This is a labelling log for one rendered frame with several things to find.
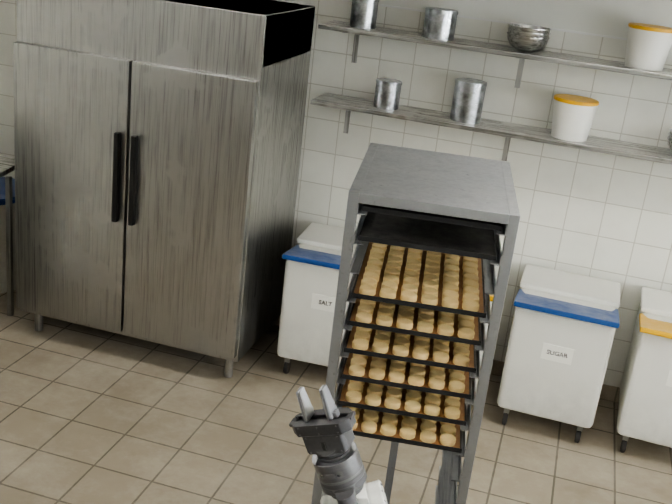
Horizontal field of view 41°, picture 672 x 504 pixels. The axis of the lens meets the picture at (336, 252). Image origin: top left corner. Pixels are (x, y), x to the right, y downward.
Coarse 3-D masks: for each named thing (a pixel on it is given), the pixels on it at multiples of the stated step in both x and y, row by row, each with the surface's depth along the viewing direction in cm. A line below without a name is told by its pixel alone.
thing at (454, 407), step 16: (352, 384) 289; (368, 384) 294; (352, 400) 281; (368, 400) 281; (384, 400) 286; (400, 400) 287; (416, 400) 285; (432, 400) 285; (448, 400) 286; (464, 400) 291; (448, 416) 279; (464, 416) 282
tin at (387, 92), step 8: (376, 80) 508; (384, 80) 507; (392, 80) 510; (376, 88) 509; (384, 88) 504; (392, 88) 504; (400, 88) 509; (376, 96) 509; (384, 96) 506; (392, 96) 506; (376, 104) 510; (384, 104) 507; (392, 104) 508
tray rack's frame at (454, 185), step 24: (384, 144) 314; (360, 168) 280; (384, 168) 283; (408, 168) 286; (432, 168) 290; (456, 168) 293; (480, 168) 297; (504, 168) 300; (360, 192) 255; (384, 192) 258; (408, 192) 261; (432, 192) 263; (456, 192) 266; (480, 192) 269; (504, 192) 272; (456, 216) 253; (480, 216) 252; (504, 216) 251
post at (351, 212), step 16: (352, 192) 255; (352, 208) 256; (352, 224) 258; (352, 240) 259; (336, 304) 266; (336, 320) 268; (336, 336) 270; (336, 352) 272; (336, 368) 273; (320, 496) 289
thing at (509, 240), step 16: (512, 224) 252; (512, 240) 253; (512, 256) 255; (496, 288) 258; (496, 304) 260; (496, 320) 262; (496, 336) 263; (480, 384) 269; (480, 400) 271; (480, 416) 272; (464, 464) 278; (464, 480) 280; (464, 496) 282
